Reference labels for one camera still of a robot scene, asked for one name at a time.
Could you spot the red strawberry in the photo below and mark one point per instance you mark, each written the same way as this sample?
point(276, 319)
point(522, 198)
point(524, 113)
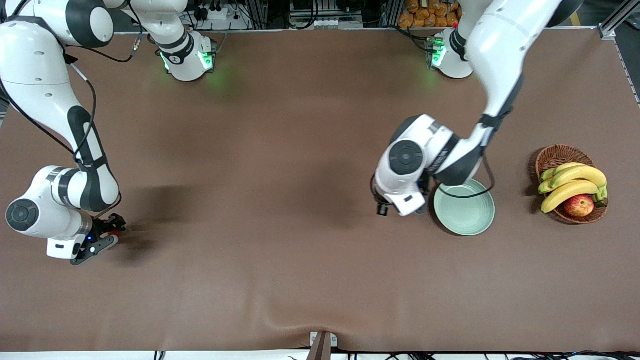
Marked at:
point(117, 233)

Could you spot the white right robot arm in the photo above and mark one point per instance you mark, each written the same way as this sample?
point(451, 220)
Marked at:
point(40, 65)

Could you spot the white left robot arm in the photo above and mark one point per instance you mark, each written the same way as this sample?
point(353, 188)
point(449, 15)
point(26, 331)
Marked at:
point(500, 50)

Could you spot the pale green round plate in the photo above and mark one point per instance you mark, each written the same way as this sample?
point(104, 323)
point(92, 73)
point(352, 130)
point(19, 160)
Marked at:
point(465, 215)

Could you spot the brown table cloth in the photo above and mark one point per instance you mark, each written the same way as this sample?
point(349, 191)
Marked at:
point(280, 150)

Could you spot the white connector strip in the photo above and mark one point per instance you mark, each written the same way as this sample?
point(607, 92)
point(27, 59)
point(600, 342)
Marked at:
point(325, 23)

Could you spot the orange bread rolls heap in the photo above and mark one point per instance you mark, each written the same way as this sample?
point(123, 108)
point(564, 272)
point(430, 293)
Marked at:
point(425, 15)

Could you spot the brown wicker basket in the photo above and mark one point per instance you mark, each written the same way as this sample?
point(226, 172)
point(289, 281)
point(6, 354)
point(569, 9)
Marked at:
point(560, 155)

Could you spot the yellow banana bunch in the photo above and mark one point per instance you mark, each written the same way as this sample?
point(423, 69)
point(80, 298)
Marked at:
point(575, 175)

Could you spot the red yellow apple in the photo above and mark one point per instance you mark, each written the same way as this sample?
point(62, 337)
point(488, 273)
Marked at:
point(579, 206)

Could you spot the white power strip with plugs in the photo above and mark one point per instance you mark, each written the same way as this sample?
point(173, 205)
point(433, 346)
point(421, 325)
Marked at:
point(235, 22)

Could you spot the metal clamp bracket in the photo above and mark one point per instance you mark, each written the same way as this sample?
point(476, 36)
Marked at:
point(333, 340)

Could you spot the brown camera post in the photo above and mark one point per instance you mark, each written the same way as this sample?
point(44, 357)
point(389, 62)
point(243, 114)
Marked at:
point(320, 350)

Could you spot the aluminium frame strut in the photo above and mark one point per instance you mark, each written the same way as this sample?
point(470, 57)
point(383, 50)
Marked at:
point(607, 31)

